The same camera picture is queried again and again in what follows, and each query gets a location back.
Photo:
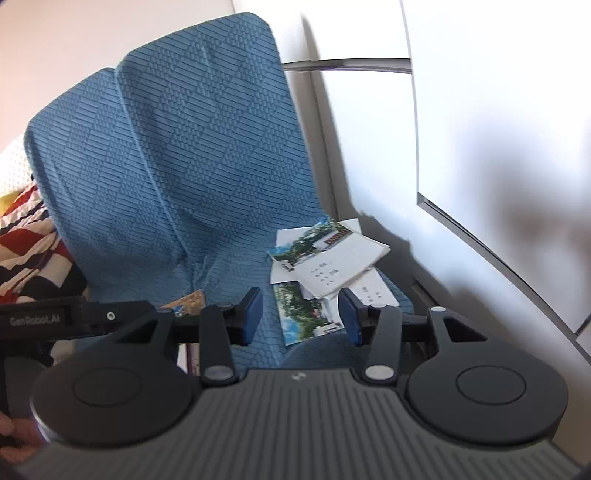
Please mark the curved grey metal tube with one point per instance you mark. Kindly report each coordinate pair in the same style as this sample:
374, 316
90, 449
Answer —
346, 64

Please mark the yellow pillow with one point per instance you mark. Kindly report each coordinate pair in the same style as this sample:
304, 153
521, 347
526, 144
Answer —
7, 205

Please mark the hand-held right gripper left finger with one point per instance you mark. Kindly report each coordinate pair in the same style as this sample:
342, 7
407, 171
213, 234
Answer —
251, 314

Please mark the pile of photo postcards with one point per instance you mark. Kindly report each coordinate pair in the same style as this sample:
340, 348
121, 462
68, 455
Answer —
323, 272

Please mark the blue quilted seat cushion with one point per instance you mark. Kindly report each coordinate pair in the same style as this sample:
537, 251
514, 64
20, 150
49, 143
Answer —
92, 161
221, 138

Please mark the painting cover book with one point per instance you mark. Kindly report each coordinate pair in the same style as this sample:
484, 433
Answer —
184, 302

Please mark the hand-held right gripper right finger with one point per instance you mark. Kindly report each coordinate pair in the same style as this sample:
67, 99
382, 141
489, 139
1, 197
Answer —
348, 318

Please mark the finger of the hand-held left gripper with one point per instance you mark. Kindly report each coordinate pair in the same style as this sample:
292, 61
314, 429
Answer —
120, 316

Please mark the person's left hand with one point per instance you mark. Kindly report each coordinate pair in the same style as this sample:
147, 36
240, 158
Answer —
21, 438

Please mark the white board panel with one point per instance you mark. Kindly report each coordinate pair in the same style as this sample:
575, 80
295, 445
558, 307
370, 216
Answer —
508, 184

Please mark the red black striped blanket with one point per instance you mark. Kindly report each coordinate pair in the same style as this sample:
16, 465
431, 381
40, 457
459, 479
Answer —
32, 249

